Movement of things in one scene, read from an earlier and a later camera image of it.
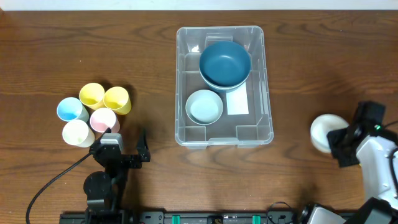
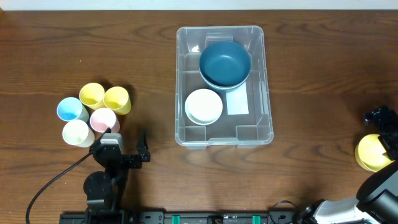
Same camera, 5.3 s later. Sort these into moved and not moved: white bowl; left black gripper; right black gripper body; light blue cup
Moved: white bowl; right black gripper body
Not moved: left black gripper; light blue cup
